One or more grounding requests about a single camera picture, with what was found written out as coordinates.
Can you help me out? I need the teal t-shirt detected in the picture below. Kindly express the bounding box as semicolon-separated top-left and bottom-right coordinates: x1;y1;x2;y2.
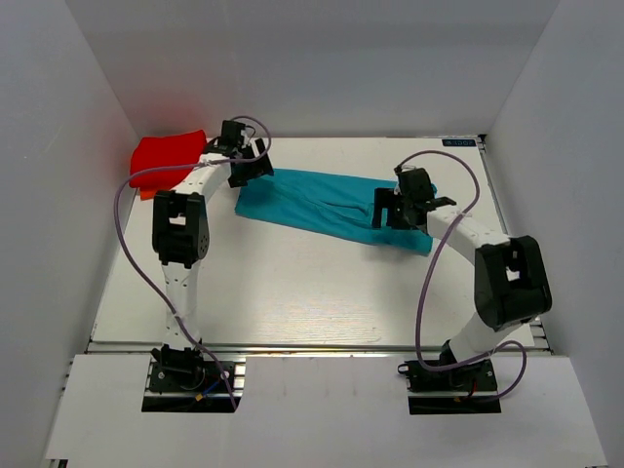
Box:
235;169;433;255

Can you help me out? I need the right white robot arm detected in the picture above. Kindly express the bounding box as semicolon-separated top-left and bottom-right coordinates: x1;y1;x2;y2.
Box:
371;167;552;389

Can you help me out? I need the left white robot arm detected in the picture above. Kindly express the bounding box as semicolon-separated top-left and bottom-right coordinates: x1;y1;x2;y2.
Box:
152;116;274;352

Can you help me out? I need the red folded t-shirt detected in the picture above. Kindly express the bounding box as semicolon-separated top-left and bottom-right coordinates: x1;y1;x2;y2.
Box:
130;130;208;192

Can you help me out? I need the orange folded t-shirt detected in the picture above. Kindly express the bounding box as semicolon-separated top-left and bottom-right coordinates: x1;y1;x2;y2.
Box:
139;190;157;201

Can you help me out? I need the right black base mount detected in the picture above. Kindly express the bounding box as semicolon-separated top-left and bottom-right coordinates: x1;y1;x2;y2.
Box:
397;360;501;415

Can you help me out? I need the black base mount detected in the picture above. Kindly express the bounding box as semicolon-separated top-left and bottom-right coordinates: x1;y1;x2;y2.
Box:
397;360;501;415
141;361;244;414

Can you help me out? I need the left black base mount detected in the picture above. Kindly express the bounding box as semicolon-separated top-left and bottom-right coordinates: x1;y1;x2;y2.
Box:
141;361;244;414

